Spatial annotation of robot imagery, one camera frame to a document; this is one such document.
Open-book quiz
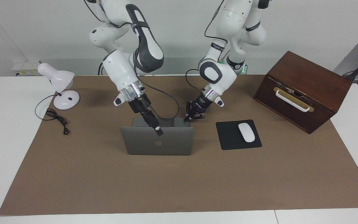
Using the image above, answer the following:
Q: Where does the white computer mouse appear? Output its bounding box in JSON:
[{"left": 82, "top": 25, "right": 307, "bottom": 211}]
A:
[{"left": 238, "top": 123, "right": 256, "bottom": 143}]

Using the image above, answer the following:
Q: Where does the black mouse pad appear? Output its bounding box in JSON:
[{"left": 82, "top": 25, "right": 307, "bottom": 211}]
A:
[{"left": 216, "top": 119, "right": 262, "bottom": 151}]

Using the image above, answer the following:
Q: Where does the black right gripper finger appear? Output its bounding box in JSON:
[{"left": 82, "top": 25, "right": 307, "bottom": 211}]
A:
[
  {"left": 146, "top": 109, "right": 164, "bottom": 136},
  {"left": 140, "top": 111, "right": 162, "bottom": 137}
]

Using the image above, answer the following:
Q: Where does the brass handle plate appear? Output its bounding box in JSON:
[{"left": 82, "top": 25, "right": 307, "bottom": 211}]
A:
[{"left": 273, "top": 87, "right": 315, "bottom": 113}]

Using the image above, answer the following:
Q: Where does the white desk lamp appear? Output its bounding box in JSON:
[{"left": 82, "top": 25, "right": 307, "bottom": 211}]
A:
[{"left": 38, "top": 63, "right": 80, "bottom": 110}]

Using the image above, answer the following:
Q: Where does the black lamp power cable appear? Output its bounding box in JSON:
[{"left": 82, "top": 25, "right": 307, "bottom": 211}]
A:
[{"left": 35, "top": 94, "right": 70, "bottom": 135}]

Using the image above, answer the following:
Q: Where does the white power strip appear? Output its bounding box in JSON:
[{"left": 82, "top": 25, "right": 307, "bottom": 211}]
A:
[{"left": 12, "top": 61, "right": 41, "bottom": 77}]

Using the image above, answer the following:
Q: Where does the white box handle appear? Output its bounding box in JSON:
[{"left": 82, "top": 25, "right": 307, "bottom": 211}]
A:
[{"left": 275, "top": 90, "right": 310, "bottom": 112}]

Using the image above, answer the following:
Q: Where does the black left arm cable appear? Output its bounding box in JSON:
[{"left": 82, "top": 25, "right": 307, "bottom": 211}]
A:
[{"left": 185, "top": 0, "right": 229, "bottom": 94}]

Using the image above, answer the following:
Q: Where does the brown table mat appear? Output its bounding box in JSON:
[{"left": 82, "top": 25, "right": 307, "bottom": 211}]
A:
[{"left": 0, "top": 75, "right": 358, "bottom": 216}]

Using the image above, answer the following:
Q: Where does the dark wooden box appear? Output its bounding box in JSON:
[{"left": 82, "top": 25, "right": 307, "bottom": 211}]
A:
[{"left": 253, "top": 51, "right": 352, "bottom": 134}]

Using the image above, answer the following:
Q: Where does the grey laptop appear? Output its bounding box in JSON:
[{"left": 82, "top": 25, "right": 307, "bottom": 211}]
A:
[{"left": 120, "top": 117, "right": 194, "bottom": 156}]

